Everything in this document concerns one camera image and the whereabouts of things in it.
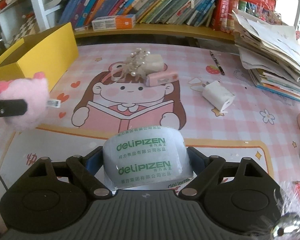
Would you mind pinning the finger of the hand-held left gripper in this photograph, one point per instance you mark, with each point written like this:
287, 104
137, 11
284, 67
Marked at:
12, 107

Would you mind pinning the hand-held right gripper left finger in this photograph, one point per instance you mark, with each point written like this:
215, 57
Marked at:
93, 162

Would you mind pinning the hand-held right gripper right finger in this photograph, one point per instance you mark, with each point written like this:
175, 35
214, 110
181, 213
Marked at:
198, 162

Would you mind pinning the pink plush pig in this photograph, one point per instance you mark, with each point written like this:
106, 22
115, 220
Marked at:
27, 97

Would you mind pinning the clear packing tape roll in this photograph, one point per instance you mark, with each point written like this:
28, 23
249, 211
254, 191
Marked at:
145, 157

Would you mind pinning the yellow cardboard box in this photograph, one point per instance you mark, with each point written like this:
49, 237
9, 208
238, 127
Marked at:
40, 62

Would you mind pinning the pink rectangular case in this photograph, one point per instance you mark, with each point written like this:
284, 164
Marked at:
162, 78

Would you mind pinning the pearl lace hair accessory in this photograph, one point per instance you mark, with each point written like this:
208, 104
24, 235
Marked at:
132, 66

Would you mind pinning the white sponge block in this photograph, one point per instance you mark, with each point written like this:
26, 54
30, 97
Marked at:
153, 63

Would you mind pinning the pink printed desk mat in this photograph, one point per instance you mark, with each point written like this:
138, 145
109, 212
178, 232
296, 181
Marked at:
240, 135

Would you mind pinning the white charger plug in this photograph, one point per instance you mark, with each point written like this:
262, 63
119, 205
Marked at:
218, 96

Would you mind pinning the brown white chessboard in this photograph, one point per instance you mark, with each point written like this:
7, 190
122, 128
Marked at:
27, 28

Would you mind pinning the black patterned pencil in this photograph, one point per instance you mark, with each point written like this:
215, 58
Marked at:
217, 62

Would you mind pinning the silver metal bell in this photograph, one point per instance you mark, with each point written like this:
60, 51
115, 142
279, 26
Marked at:
287, 226

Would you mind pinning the white orange toothpaste box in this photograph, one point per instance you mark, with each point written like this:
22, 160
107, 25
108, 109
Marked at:
115, 22

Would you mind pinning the pile of loose papers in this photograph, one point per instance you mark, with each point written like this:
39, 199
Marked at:
270, 50

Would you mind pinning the row of leaning books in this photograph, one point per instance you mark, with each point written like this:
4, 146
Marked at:
165, 2

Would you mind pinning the wooden bookshelf white frame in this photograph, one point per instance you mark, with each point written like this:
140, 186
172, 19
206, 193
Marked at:
165, 31

